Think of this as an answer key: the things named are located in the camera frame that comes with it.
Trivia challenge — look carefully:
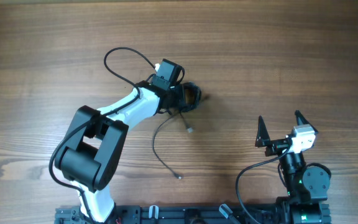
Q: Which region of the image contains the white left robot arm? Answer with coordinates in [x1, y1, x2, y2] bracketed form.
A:
[48, 59, 185, 223]

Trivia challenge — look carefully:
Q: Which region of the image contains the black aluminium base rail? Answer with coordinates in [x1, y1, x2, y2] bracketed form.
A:
[54, 203, 332, 224]

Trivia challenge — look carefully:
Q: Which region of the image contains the thin black audio cable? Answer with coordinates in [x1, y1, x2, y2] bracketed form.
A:
[152, 111, 183, 180]

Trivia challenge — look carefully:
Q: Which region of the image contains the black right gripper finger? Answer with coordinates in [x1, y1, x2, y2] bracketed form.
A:
[255, 116, 270, 147]
[295, 110, 318, 134]

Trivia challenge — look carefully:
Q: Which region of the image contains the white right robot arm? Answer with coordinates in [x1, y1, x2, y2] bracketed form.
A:
[255, 110, 332, 224]

